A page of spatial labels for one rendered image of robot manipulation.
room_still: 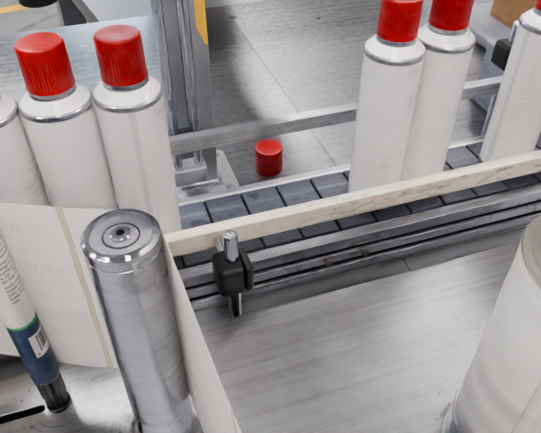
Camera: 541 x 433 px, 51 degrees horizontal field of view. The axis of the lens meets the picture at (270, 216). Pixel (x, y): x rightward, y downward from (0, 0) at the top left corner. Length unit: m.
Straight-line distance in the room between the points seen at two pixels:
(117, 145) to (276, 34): 0.63
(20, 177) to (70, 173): 0.04
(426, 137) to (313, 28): 0.54
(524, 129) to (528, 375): 0.36
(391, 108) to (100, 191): 0.25
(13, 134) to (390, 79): 0.30
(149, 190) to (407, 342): 0.24
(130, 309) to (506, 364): 0.19
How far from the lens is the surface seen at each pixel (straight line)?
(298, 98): 0.85
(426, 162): 0.58
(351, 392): 0.44
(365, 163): 0.55
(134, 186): 0.47
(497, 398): 0.34
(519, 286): 0.30
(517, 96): 0.61
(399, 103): 0.51
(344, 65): 0.94
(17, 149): 0.46
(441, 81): 0.53
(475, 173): 0.60
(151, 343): 0.32
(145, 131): 0.44
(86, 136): 0.45
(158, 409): 0.37
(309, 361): 0.45
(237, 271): 0.46
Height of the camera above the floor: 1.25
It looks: 42 degrees down
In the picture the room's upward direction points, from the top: straight up
